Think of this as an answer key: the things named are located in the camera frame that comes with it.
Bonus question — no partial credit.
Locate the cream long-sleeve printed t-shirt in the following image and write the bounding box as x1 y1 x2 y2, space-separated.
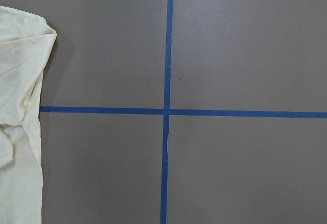
1 6 57 223

